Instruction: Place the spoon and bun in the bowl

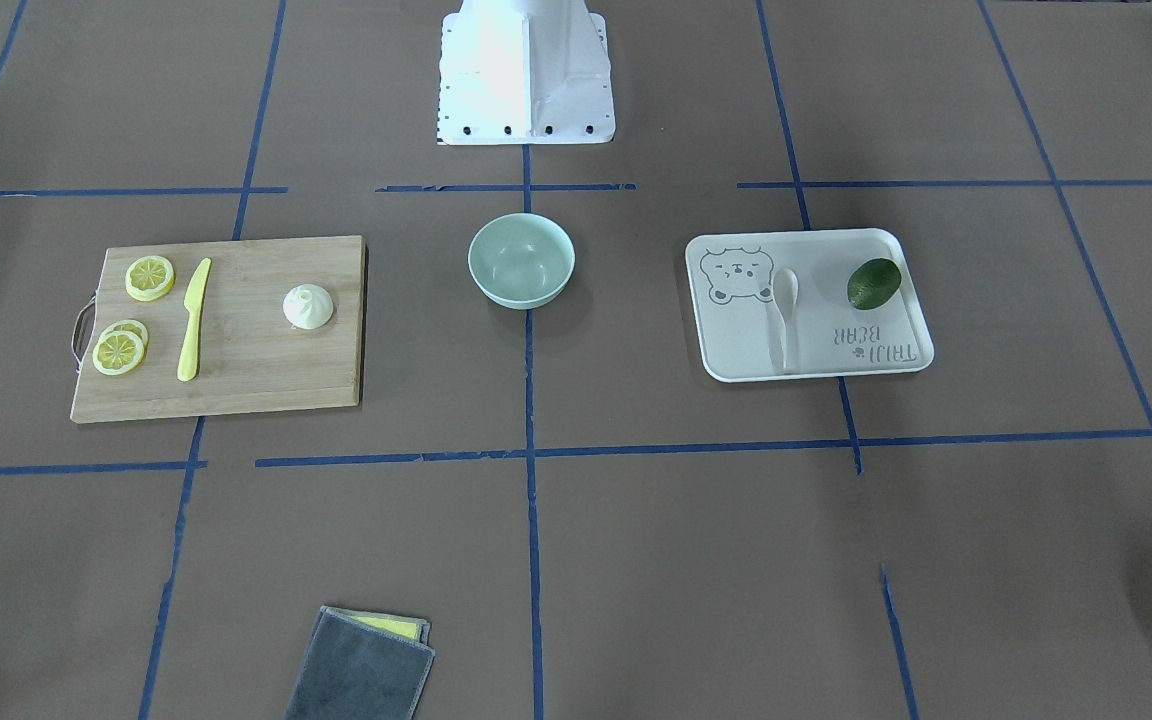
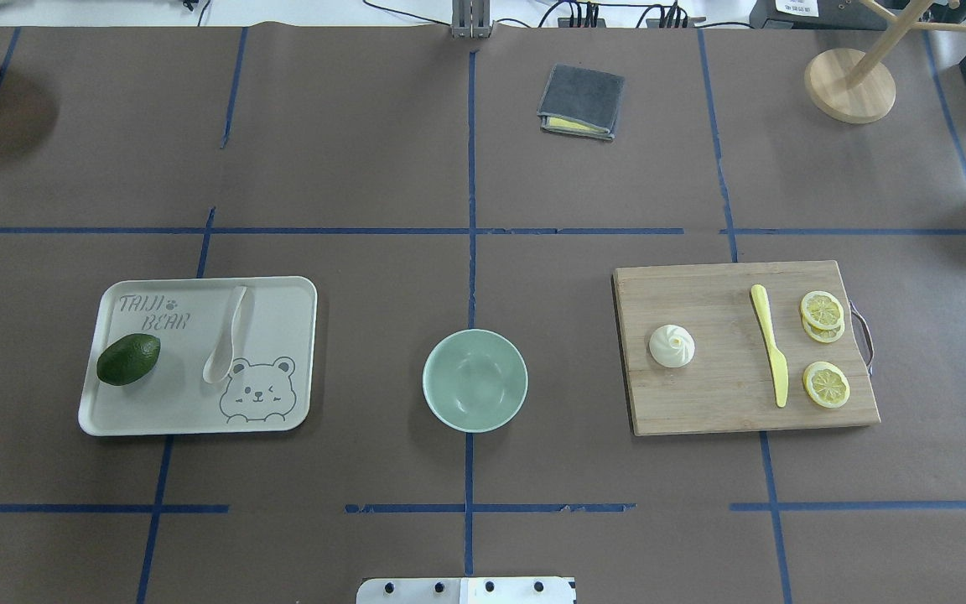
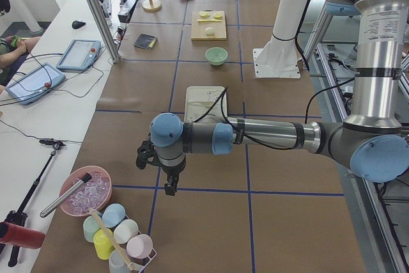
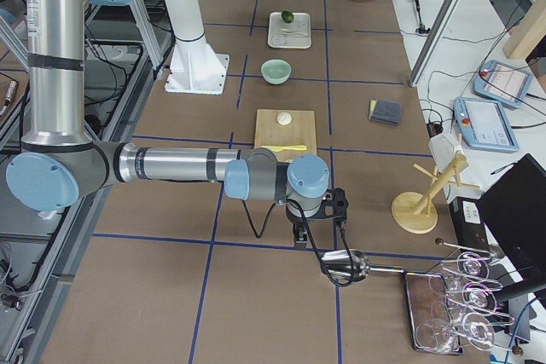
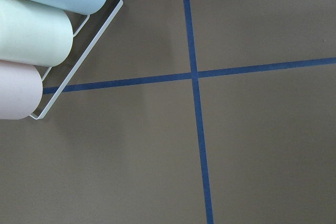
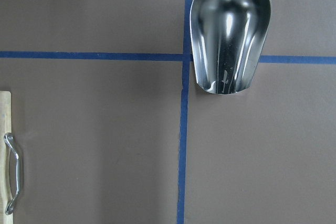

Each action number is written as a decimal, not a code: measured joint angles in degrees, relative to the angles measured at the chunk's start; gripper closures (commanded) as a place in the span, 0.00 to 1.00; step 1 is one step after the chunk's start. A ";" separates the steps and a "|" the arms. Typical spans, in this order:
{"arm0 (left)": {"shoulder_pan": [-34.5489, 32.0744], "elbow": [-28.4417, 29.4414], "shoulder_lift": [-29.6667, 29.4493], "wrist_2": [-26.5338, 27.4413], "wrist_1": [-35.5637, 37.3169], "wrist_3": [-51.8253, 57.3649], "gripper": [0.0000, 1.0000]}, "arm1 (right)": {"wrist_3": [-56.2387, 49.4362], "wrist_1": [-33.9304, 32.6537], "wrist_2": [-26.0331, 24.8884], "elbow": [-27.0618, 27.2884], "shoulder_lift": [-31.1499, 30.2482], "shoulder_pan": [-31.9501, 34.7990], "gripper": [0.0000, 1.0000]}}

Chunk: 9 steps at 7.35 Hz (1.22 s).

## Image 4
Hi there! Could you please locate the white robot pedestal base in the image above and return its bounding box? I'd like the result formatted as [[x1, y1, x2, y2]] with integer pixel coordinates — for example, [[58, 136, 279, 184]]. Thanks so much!
[[165, 0, 229, 95]]

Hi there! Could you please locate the metal scoop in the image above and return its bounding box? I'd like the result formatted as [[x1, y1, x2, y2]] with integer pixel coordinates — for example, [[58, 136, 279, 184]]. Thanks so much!
[[318, 250, 408, 287]]

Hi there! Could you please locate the grey and yellow cloth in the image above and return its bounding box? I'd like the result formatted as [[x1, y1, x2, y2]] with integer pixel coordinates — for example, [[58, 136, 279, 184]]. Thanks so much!
[[369, 99, 402, 125]]

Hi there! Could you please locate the white steamed bun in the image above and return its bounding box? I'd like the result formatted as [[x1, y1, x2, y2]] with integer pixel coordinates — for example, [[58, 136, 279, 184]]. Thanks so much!
[[276, 112, 293, 126]]

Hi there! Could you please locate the aluminium frame post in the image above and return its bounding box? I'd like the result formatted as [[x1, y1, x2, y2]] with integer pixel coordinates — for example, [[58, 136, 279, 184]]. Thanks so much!
[[409, 0, 461, 87]]

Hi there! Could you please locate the white divided bear tray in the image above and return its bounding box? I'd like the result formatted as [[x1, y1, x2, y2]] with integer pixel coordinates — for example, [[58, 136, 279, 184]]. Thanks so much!
[[267, 11, 312, 49]]

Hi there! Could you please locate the blue teach pendant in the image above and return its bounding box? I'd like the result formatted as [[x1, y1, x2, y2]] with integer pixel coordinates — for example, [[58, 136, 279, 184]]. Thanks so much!
[[453, 97, 520, 153], [473, 60, 531, 109]]

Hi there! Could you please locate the wine glass rack tray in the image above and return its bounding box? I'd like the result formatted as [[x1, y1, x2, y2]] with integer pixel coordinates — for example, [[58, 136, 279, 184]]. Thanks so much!
[[404, 272, 463, 355]]

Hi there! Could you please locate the green avocado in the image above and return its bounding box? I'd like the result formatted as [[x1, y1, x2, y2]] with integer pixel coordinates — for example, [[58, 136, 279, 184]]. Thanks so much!
[[281, 10, 294, 24]]

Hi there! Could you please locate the yellow plastic knife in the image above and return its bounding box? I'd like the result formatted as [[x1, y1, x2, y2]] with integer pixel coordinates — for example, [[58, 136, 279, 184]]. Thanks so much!
[[262, 144, 307, 153]]

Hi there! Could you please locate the bamboo cutting board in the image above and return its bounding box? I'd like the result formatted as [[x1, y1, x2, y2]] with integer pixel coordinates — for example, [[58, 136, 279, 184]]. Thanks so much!
[[254, 109, 317, 162]]

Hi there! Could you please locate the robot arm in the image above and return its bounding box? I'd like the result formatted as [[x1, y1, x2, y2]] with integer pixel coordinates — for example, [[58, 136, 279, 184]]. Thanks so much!
[[6, 0, 348, 246]]

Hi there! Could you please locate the wooden mug tree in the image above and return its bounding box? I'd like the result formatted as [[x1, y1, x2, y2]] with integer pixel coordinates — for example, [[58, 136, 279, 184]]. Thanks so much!
[[391, 150, 480, 234]]

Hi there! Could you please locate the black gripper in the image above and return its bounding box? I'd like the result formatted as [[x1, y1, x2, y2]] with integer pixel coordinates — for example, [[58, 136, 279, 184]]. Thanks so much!
[[286, 188, 348, 249]]

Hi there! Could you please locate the near blue teach pendant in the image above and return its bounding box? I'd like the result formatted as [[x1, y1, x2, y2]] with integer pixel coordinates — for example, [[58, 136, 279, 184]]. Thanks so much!
[[453, 97, 520, 153]]

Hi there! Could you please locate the far blue teach pendant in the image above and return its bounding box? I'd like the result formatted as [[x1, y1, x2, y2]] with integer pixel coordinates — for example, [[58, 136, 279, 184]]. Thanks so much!
[[473, 60, 531, 109]]

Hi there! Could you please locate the mint green bowl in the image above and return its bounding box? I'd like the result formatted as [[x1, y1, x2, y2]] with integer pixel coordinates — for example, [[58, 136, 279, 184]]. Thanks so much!
[[260, 59, 292, 85]]

